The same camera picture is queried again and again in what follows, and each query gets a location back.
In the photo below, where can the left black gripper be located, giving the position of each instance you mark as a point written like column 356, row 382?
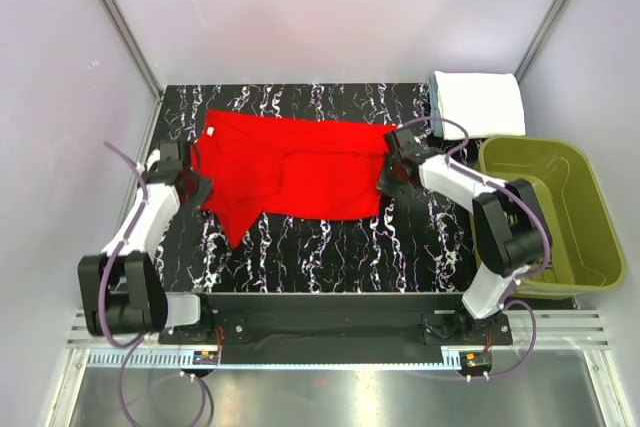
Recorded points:
column 205, row 188

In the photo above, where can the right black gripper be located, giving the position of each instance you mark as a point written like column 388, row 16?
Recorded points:
column 384, row 186

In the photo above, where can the red t-shirt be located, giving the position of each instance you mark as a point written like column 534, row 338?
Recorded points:
column 313, row 170

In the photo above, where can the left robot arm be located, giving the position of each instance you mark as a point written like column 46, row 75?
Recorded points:
column 123, row 298

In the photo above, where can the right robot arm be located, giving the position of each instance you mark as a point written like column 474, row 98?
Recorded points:
column 512, row 238

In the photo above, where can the light blue folded t-shirt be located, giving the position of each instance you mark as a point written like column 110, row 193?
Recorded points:
column 435, row 114

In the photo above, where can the white folded t-shirt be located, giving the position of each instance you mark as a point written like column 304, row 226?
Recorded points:
column 480, row 105

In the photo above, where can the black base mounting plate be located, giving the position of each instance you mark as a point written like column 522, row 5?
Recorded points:
column 433, row 318

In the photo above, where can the olive green plastic basket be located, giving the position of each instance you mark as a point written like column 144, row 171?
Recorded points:
column 586, row 256

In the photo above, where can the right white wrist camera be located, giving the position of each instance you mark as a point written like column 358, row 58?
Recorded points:
column 401, row 143

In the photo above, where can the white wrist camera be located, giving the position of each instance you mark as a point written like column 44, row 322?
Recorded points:
column 401, row 143
column 169, row 155

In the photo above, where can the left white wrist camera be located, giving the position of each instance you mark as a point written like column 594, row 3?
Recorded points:
column 169, row 155

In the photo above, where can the white slotted cable duct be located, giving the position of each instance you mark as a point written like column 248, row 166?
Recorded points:
column 233, row 359

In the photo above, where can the aluminium frame rail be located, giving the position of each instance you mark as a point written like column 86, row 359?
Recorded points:
column 556, row 330

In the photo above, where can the left aluminium corner post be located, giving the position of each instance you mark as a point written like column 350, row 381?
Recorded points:
column 132, row 47

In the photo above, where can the aluminium corner post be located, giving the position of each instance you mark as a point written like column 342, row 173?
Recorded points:
column 545, row 27
column 132, row 47

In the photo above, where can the right aluminium corner post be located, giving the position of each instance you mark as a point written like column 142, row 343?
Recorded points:
column 545, row 27

